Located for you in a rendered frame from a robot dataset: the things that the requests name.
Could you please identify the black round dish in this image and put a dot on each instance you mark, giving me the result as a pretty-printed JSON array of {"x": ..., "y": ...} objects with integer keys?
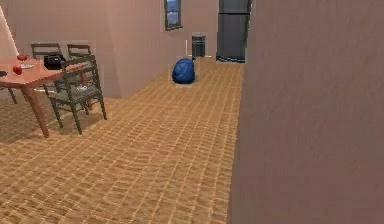
[{"x": 2, "y": 73}]

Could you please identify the blue garbage bag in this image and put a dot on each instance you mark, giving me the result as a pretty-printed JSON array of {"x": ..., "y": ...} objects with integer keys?
[{"x": 183, "y": 70}]

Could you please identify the dark grey bin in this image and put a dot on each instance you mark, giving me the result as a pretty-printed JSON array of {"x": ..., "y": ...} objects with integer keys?
[{"x": 198, "y": 46}]

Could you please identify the grey fridge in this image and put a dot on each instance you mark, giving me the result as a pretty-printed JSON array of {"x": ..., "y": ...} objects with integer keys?
[{"x": 232, "y": 33}]

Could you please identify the dark framed window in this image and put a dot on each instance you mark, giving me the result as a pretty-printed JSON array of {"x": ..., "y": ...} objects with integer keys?
[{"x": 173, "y": 14}]

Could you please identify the dark green wooden chair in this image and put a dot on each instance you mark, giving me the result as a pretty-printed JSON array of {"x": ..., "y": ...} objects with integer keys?
[
  {"x": 76, "y": 93},
  {"x": 46, "y": 50},
  {"x": 79, "y": 50}
]

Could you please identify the black pot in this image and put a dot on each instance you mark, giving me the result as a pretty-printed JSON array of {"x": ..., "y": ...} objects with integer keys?
[{"x": 53, "y": 62}]

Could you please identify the red wooden dining table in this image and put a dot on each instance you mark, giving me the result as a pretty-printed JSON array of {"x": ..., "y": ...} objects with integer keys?
[{"x": 30, "y": 78}]

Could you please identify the grey plate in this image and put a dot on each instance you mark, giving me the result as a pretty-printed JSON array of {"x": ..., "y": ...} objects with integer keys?
[{"x": 27, "y": 66}]

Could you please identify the red apple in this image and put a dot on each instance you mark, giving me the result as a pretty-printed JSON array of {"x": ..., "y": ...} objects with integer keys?
[
  {"x": 17, "y": 69},
  {"x": 22, "y": 57}
]

